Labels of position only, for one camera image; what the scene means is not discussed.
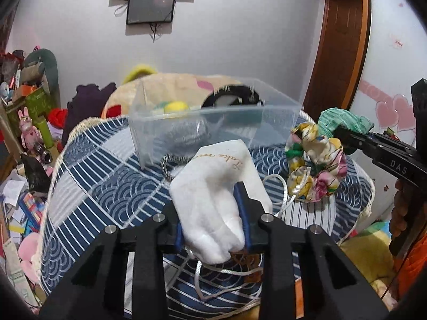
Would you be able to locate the green knitted cloth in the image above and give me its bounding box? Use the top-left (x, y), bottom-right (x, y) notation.
top-left (317, 108), bottom-right (374, 138)

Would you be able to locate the floral fabric scrunchie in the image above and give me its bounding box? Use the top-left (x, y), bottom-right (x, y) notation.
top-left (284, 122), bottom-right (347, 202)

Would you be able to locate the white drawstring pouch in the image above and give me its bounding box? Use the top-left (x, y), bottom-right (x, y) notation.
top-left (168, 139), bottom-right (290, 302)

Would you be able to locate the person's right hand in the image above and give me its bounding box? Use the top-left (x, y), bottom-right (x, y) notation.
top-left (389, 179), bottom-right (414, 240)

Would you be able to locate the yellow plush toy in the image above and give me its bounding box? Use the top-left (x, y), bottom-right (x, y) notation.
top-left (340, 222), bottom-right (397, 311)

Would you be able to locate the clear plastic storage box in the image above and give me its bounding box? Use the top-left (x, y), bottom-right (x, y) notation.
top-left (128, 78), bottom-right (302, 165)

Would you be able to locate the yellow felt ball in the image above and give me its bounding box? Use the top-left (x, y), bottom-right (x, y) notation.
top-left (164, 101), bottom-right (190, 113)

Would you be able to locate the green sponge cloth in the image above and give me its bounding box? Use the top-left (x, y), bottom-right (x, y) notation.
top-left (153, 101), bottom-right (169, 112)

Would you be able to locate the beige fluffy patch blanket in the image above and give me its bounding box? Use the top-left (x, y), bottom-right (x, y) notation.
top-left (101, 73), bottom-right (240, 118)

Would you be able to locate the pink plush toy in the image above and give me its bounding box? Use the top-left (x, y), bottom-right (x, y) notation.
top-left (18, 232), bottom-right (40, 285)

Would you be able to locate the dark purple garment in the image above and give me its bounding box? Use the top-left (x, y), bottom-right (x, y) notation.
top-left (62, 82), bottom-right (117, 147)

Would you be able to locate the green cylindrical bottle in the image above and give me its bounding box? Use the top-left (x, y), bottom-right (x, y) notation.
top-left (35, 116), bottom-right (54, 149)

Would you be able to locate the red knit item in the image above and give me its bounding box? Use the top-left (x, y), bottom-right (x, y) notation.
top-left (48, 108), bottom-right (68, 129)

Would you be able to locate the yellow-green plush cushion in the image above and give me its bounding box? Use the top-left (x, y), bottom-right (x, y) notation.
top-left (122, 64), bottom-right (158, 85)

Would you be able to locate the pink rabbit figurine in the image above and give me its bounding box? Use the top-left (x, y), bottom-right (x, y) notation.
top-left (18, 107), bottom-right (43, 152)

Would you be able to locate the green cardboard box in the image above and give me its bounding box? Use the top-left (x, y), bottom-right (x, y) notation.
top-left (6, 88), bottom-right (56, 137)

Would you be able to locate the grey-green plush toy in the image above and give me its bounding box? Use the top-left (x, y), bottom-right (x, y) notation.
top-left (19, 49), bottom-right (61, 107)

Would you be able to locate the wooden door frame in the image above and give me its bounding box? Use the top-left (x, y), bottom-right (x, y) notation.
top-left (303, 0), bottom-right (371, 119)

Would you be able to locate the black white braided cord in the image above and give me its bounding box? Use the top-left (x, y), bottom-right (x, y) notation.
top-left (160, 153), bottom-right (192, 182)

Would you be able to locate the black plush chain slipper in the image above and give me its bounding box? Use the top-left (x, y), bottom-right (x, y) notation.
top-left (201, 85), bottom-right (264, 108)

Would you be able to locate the small wall-mounted screen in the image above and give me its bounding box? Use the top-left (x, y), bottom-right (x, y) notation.
top-left (127, 0), bottom-right (176, 25)

